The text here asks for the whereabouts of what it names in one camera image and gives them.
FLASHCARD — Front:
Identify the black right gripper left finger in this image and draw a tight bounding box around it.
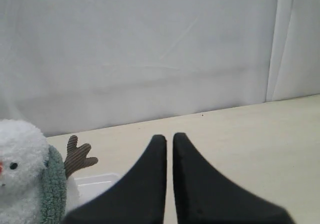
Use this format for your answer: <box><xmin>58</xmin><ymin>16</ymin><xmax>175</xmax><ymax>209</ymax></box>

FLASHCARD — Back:
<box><xmin>62</xmin><ymin>135</ymin><xmax>167</xmax><ymax>224</ymax></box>

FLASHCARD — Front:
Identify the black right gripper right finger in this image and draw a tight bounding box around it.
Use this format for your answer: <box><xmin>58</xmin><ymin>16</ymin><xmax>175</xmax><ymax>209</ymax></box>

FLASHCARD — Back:
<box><xmin>172</xmin><ymin>133</ymin><xmax>294</xmax><ymax>224</ymax></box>

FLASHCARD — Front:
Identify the green knitted scarf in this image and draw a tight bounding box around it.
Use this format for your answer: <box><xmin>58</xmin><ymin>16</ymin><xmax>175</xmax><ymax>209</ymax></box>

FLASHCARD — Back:
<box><xmin>39</xmin><ymin>145</ymin><xmax>67</xmax><ymax>224</ymax></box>

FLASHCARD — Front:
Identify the white plush snowman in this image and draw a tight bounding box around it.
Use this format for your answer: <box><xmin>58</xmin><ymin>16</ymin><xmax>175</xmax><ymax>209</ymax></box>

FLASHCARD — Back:
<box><xmin>0</xmin><ymin>119</ymin><xmax>99</xmax><ymax>224</ymax></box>

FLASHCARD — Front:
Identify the white square plastic tray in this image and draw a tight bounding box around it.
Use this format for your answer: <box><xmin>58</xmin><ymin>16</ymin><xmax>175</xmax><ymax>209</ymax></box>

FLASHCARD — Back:
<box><xmin>75</xmin><ymin>173</ymin><xmax>120</xmax><ymax>204</ymax></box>

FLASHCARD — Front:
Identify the white backdrop curtain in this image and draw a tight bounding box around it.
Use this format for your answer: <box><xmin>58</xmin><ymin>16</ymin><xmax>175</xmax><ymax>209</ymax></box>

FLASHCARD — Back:
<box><xmin>0</xmin><ymin>0</ymin><xmax>320</xmax><ymax>136</ymax></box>

